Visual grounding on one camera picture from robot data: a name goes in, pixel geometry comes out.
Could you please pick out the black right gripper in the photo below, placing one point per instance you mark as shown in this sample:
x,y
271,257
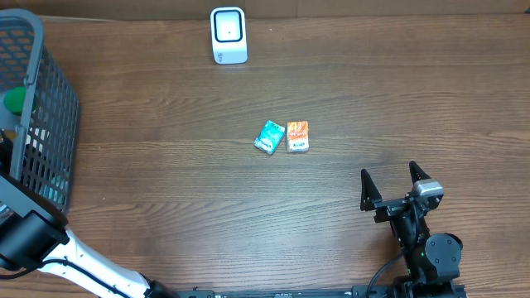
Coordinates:
x,y
390,208

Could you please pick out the orange tissue pack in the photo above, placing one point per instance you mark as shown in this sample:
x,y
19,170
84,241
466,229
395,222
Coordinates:
x,y
298,136

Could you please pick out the teal tissue pack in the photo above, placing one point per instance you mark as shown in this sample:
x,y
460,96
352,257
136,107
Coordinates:
x,y
270,137

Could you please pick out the green capped clear bottle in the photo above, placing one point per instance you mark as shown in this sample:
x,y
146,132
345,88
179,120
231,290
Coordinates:
x,y
12,106

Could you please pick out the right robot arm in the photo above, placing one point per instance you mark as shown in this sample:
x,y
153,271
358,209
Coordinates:
x,y
432,260

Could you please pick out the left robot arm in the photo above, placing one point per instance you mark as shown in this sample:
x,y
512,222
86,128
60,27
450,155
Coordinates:
x,y
36,236

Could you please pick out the white barcode scanner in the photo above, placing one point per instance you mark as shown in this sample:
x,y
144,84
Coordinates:
x,y
229,36

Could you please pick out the grey plastic mesh basket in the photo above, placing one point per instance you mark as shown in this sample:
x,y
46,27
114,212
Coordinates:
x,y
47,128

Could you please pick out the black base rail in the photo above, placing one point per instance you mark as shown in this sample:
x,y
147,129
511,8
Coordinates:
x,y
353,292

